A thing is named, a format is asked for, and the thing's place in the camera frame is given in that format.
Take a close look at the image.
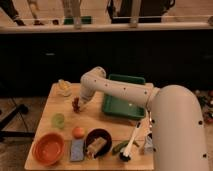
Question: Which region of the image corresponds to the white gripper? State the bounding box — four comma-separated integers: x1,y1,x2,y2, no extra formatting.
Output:
78,94,93,111

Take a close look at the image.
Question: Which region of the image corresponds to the dark red grape bunch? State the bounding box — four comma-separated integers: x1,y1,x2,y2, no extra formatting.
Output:
72,97,80,113

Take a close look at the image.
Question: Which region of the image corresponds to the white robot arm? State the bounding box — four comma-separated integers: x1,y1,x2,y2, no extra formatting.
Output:
79,67,210,171

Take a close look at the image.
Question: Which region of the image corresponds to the clear glass with yellow item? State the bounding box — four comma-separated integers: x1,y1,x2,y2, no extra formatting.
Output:
58,79,71,97

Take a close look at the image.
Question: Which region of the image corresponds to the small green cup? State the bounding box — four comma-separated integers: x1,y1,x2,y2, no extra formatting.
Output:
51,113,64,129

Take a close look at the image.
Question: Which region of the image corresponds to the green plastic tray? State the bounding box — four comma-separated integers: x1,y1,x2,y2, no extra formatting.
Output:
102,74,145,121

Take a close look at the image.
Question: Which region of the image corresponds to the orange fruit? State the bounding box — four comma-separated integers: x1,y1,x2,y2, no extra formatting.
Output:
72,127,85,139

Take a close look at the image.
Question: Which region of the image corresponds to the dark brown bowl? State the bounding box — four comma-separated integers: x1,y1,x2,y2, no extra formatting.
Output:
85,129,112,159

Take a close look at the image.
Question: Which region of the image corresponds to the tan bread piece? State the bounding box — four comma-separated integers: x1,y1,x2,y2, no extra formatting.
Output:
87,137,107,155

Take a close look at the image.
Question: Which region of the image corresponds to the blue sponge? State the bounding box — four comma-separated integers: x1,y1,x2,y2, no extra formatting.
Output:
70,139,84,162

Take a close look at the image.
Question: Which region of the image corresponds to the green pepper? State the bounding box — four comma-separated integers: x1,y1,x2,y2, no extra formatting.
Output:
112,140,140,155

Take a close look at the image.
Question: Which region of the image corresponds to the black chair base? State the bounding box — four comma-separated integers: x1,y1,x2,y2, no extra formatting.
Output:
0,104,35,142

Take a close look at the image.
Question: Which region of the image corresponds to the orange plastic bowl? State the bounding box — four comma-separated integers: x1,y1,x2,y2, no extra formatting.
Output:
32,133,65,166

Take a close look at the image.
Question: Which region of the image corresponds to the white handled dish brush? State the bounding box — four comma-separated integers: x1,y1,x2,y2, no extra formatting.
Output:
119,122,141,162

